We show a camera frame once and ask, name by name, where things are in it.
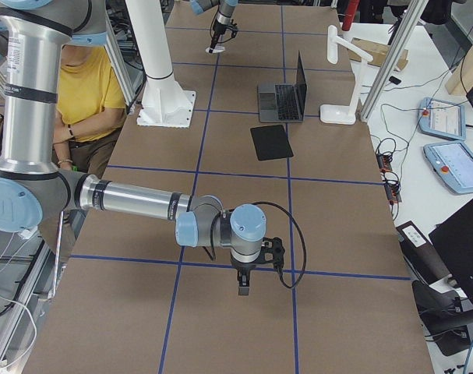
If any small black square device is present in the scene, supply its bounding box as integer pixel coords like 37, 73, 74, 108
389, 76, 401, 85

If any green handled reacher stick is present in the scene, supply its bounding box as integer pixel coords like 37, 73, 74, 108
51, 210, 76, 298

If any white camera pillar with base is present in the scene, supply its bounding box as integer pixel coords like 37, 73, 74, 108
126, 0, 196, 129

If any cardboard box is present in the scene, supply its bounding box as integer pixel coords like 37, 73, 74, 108
351, 37, 408, 71

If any aluminium frame post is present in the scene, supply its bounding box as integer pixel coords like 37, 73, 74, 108
359, 0, 428, 122

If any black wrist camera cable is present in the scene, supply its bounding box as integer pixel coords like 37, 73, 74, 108
210, 200, 309, 290

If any person in yellow shirt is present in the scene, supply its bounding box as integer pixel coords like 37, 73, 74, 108
53, 44, 126, 178

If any white computer mouse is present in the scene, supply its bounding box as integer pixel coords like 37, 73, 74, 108
206, 45, 225, 54

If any lower blue teach pendant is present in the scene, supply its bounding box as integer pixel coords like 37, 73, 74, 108
423, 140, 473, 194

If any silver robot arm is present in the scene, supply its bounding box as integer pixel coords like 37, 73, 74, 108
0, 1, 267, 295
189, 0, 238, 54

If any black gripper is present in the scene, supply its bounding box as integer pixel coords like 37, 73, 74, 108
209, 21, 238, 48
231, 258, 256, 296

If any black usb hub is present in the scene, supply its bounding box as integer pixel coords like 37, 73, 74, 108
376, 154, 393, 173

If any grey laptop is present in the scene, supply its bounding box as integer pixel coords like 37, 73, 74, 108
257, 53, 307, 123

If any black mouse pad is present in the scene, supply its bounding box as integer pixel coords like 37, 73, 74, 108
250, 125, 294, 161

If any blue teach pendant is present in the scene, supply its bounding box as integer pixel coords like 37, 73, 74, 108
423, 140, 473, 194
417, 97, 466, 140

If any black monitor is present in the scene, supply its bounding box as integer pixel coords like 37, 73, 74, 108
429, 199, 473, 303

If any white desk lamp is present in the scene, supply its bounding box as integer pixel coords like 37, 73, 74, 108
317, 24, 372, 125

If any upper blue teach pendant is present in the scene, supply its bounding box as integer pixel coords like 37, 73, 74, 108
417, 97, 466, 140

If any red cylinder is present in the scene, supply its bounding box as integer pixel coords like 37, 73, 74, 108
342, 0, 359, 31

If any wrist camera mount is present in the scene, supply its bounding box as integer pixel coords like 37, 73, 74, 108
260, 237, 285, 273

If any black power adapter box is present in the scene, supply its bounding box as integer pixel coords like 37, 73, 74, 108
396, 221, 451, 284

